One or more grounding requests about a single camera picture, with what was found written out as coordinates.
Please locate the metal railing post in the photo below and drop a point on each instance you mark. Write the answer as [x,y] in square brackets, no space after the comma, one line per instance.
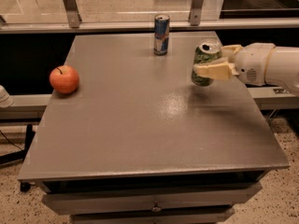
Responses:
[196,12]
[73,17]

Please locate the red apple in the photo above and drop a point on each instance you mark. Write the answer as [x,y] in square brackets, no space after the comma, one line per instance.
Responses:
[64,79]

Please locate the grey lower drawer front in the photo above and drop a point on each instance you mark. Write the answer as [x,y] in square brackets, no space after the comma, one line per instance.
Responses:
[194,215]

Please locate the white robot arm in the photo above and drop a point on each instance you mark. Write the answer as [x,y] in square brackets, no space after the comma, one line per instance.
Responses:
[282,69]

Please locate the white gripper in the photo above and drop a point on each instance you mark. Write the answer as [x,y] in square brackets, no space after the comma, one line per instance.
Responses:
[252,63]

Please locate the grey top drawer front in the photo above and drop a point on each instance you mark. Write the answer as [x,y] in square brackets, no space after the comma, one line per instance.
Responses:
[150,199]

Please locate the grey drawer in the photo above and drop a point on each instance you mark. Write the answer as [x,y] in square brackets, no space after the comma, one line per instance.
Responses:
[150,199]
[194,215]

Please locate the right metal railing post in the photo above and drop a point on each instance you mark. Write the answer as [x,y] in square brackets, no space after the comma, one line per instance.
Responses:
[196,12]

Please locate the white object at left edge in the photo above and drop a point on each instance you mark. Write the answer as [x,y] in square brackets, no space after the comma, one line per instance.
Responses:
[5,99]

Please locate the left metal railing post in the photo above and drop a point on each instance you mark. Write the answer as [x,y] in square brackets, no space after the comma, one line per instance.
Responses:
[73,17]

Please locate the blue silver redbull can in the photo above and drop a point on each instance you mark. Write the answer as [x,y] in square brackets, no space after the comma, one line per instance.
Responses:
[161,34]

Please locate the green soda can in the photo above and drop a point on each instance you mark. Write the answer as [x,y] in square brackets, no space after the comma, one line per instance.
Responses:
[207,51]

